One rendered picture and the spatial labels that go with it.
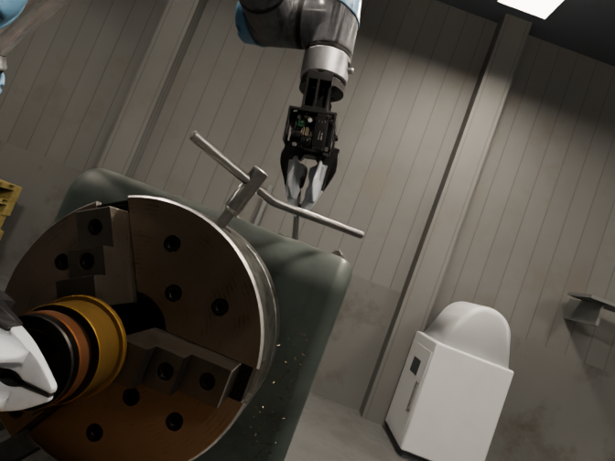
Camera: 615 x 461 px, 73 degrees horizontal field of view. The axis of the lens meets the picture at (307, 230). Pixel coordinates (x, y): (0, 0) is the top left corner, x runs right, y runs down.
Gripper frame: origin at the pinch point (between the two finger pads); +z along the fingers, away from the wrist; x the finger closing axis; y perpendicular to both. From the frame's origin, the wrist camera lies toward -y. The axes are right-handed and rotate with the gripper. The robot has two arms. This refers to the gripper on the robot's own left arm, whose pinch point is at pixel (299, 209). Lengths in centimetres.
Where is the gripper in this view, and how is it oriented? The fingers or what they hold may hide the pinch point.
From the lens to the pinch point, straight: 65.2
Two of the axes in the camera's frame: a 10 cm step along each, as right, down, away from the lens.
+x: 9.8, 1.8, -1.0
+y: -0.8, -1.1, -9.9
